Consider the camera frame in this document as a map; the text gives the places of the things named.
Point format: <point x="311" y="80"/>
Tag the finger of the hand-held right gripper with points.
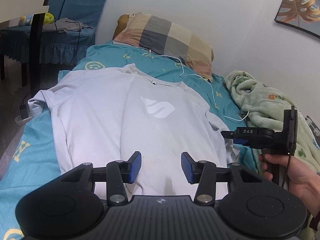
<point x="241" y="141"/>

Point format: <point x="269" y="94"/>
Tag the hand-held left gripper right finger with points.
<point x="187" y="167"/>

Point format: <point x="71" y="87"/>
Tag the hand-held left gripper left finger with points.
<point x="135" y="166"/>

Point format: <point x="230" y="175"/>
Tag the white t-shirt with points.
<point x="100" y="117"/>

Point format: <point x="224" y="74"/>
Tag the person's right hand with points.
<point x="300" y="177"/>

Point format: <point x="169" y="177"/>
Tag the green printed fleece blanket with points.
<point x="262" y="100"/>

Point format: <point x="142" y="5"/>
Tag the dark red wristband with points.
<point x="315" y="220"/>

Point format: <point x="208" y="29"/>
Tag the black power adapter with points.
<point x="24" y="111"/>

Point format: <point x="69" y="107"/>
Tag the white power strip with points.
<point x="18" y="120"/>

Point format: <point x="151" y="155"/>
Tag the framed leaf picture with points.
<point x="297" y="2"/>

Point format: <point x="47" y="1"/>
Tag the checked pillow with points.
<point x="162" y="35"/>

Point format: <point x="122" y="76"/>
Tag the brown pillow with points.
<point x="120" y="26"/>

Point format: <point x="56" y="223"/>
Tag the black chair with white backrest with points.
<point x="41" y="55"/>

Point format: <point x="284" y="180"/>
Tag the grey cloth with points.
<point x="67" y="25"/>

